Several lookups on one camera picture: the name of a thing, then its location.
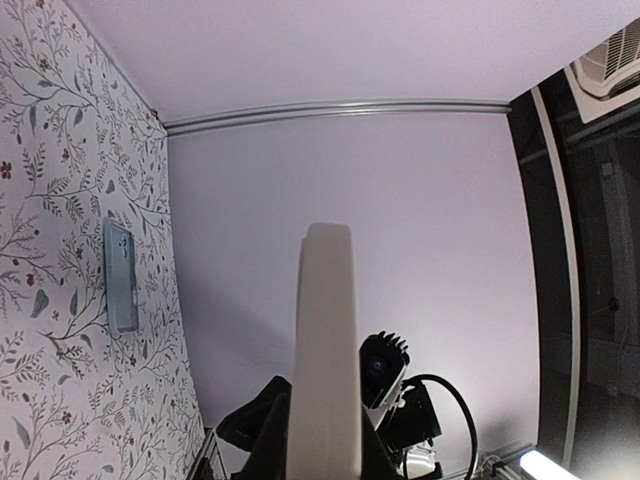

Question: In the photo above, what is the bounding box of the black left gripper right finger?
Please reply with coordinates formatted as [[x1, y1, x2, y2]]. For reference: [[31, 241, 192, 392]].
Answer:
[[360, 404, 401, 480]]

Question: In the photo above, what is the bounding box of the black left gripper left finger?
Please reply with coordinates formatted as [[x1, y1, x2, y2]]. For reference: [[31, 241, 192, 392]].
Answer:
[[216, 376, 291, 479]]

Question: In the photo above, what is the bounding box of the beige phone case with ring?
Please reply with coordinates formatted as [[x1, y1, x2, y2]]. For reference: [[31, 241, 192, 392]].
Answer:
[[286, 223, 362, 479]]

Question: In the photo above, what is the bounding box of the light blue phone case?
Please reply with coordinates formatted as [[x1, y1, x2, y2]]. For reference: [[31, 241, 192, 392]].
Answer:
[[103, 218, 140, 336]]

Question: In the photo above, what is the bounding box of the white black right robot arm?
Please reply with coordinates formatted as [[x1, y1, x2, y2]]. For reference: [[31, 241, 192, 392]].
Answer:
[[378, 374, 479, 479]]

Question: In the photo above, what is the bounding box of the ceiling light strip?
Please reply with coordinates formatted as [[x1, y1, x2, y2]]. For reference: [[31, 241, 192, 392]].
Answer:
[[519, 450, 578, 480]]

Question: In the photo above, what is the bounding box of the ceiling air vent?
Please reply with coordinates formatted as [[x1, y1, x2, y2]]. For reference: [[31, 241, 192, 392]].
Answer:
[[564, 19, 639, 124]]

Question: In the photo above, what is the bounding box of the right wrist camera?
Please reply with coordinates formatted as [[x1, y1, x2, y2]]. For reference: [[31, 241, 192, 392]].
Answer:
[[359, 331, 410, 430]]

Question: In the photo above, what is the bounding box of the right aluminium frame post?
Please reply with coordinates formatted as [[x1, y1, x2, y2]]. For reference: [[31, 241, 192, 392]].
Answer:
[[164, 98, 510, 138]]

